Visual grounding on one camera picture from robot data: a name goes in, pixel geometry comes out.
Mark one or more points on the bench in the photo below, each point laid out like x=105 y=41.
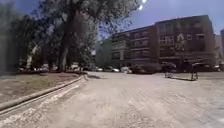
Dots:
x=181 y=76

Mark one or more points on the stone kerb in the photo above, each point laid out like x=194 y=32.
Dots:
x=46 y=91

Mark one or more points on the pale sandy paved ground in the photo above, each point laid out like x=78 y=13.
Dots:
x=123 y=100

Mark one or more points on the pale building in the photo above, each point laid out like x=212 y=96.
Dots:
x=103 y=53

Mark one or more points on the group of trees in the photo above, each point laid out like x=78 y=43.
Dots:
x=66 y=36

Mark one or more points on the row of parked cars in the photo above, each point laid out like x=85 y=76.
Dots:
x=146 y=68

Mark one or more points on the dry earth bed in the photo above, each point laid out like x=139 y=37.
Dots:
x=30 y=85

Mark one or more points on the red brick building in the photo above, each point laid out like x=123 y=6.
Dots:
x=173 y=40

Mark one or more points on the small thin tree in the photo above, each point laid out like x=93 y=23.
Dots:
x=181 y=46

